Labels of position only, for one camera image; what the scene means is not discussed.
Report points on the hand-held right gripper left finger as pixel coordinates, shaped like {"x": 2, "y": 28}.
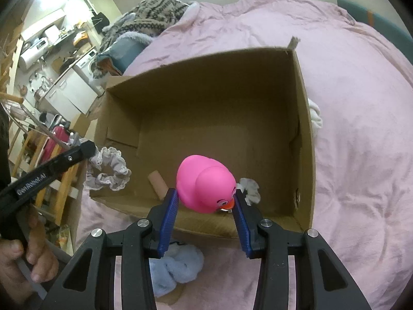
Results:
{"x": 169, "y": 222}

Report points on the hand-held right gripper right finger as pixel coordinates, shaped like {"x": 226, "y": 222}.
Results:
{"x": 241, "y": 226}

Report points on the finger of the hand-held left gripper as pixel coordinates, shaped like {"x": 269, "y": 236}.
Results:
{"x": 69, "y": 158}

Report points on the white lace scrunchie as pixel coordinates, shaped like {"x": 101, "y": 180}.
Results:
{"x": 108, "y": 169}

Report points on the pink rubber duck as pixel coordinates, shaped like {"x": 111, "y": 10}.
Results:
{"x": 206, "y": 185}

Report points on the cardboard box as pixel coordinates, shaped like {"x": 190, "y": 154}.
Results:
{"x": 206, "y": 129}

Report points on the person's left hand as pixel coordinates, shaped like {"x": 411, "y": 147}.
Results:
{"x": 29, "y": 255}

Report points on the red bag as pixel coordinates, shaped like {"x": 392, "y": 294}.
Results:
{"x": 55, "y": 142}

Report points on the wooden chair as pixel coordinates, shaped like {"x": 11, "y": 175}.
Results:
{"x": 42, "y": 155}

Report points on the grey scrunchie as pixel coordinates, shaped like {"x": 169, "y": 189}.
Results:
{"x": 250, "y": 190}

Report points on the cardboard tube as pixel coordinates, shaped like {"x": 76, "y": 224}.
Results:
{"x": 158, "y": 184}

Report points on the light blue fluffy scrunchie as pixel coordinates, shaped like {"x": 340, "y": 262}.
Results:
{"x": 176, "y": 269}

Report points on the kitchen counter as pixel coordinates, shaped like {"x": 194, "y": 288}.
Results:
{"x": 66, "y": 92}

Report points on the washing machine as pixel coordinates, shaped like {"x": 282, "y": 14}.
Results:
{"x": 87, "y": 66}

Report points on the blue pillow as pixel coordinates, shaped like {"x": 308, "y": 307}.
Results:
{"x": 124, "y": 53}

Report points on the pink blanket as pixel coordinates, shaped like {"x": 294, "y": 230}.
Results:
{"x": 338, "y": 155}

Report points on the white cloth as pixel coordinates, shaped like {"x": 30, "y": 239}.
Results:
{"x": 316, "y": 116}

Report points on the patterned knit blanket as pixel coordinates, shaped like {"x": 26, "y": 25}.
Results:
{"x": 145, "y": 19}

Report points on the teal headboard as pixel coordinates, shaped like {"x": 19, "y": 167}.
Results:
{"x": 371, "y": 14}

